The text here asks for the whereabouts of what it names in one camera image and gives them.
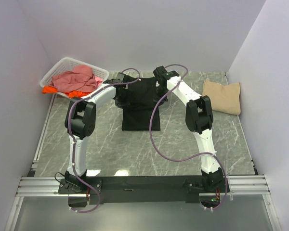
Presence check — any black t-shirt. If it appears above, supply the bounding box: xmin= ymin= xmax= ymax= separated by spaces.
xmin=118 ymin=77 xmax=160 ymax=131

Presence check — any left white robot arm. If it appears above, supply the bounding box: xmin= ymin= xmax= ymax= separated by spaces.
xmin=65 ymin=72 xmax=130 ymax=191

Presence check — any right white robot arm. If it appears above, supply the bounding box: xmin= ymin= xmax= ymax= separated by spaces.
xmin=149 ymin=66 xmax=227 ymax=191

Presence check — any pink t-shirt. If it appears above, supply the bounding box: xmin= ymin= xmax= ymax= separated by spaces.
xmin=49 ymin=64 xmax=103 ymax=93

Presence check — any white plastic basket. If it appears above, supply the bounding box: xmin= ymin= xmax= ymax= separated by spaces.
xmin=39 ymin=57 xmax=109 ymax=98

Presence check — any folded tan t-shirt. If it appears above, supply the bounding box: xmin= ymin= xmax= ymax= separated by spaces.
xmin=202 ymin=80 xmax=241 ymax=116

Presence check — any orange t-shirt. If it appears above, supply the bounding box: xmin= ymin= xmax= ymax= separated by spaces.
xmin=42 ymin=86 xmax=90 ymax=98

